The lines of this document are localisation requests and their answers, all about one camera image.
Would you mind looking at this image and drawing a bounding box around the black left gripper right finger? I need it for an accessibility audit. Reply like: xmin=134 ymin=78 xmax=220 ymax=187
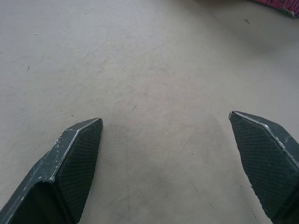
xmin=228 ymin=111 xmax=299 ymax=224

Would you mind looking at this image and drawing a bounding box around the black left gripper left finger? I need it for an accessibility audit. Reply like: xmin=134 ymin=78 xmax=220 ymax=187
xmin=0 ymin=117 xmax=104 ymax=224

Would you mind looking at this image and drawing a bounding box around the pink red cloth item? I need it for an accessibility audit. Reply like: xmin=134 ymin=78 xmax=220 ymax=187
xmin=248 ymin=0 xmax=299 ymax=19

